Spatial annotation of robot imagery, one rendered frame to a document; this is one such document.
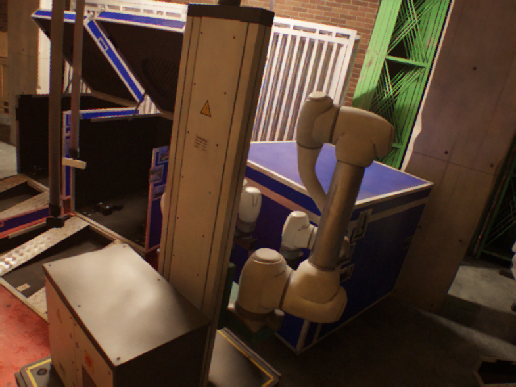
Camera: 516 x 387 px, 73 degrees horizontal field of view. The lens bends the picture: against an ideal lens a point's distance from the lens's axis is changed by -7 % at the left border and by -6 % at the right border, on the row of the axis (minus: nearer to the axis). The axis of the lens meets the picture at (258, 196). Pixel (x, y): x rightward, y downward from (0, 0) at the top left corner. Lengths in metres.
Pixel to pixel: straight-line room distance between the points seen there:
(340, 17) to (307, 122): 4.02
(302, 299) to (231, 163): 0.53
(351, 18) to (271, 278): 4.25
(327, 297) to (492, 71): 2.11
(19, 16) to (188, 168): 4.36
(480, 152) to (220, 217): 2.18
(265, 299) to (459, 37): 2.26
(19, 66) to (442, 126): 4.77
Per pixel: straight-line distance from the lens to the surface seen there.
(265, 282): 1.33
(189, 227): 1.37
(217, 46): 1.21
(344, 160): 1.23
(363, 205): 1.92
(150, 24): 2.74
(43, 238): 3.16
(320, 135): 1.24
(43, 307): 2.61
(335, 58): 3.99
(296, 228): 1.57
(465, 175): 3.00
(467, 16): 2.98
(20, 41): 5.43
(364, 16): 5.14
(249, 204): 1.73
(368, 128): 1.21
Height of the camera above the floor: 1.65
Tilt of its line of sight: 21 degrees down
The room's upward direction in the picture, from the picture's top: 11 degrees clockwise
